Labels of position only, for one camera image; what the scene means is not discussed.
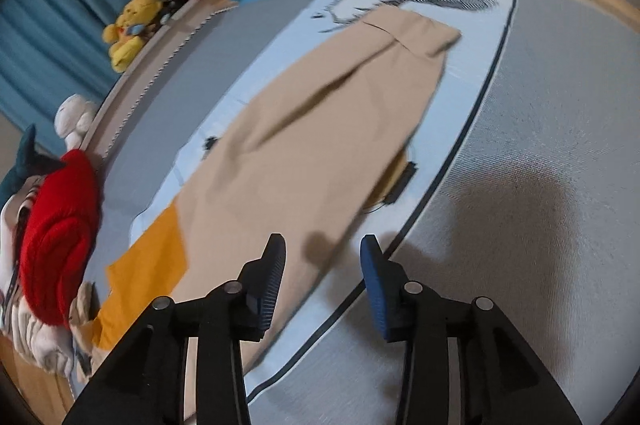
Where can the white bedside ledge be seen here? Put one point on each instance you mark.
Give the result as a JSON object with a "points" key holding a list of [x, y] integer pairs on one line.
{"points": [[150, 50]]}

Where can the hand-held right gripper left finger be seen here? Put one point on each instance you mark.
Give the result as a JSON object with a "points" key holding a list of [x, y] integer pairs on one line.
{"points": [[270, 277]]}

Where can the yellow plush toy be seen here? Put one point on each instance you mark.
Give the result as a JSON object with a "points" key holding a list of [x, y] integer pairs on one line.
{"points": [[132, 20]]}

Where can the light blue deer print blanket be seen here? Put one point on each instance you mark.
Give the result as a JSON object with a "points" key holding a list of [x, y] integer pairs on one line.
{"points": [[452, 95]]}

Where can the grey bed mattress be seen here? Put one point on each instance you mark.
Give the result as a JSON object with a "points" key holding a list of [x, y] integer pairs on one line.
{"points": [[550, 105]]}

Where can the red folded blanket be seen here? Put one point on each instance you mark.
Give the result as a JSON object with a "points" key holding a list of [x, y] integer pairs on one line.
{"points": [[55, 230]]}

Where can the beige and yellow garment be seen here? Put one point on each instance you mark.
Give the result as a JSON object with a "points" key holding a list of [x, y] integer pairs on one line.
{"points": [[310, 145]]}

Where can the blue curtain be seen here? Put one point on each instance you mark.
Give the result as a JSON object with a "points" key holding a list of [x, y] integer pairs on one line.
{"points": [[50, 5]]}

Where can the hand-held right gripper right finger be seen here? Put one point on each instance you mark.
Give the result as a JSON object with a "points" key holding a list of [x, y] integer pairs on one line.
{"points": [[372, 285]]}

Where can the teal plush toy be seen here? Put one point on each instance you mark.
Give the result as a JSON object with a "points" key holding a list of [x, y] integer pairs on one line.
{"points": [[20, 165]]}

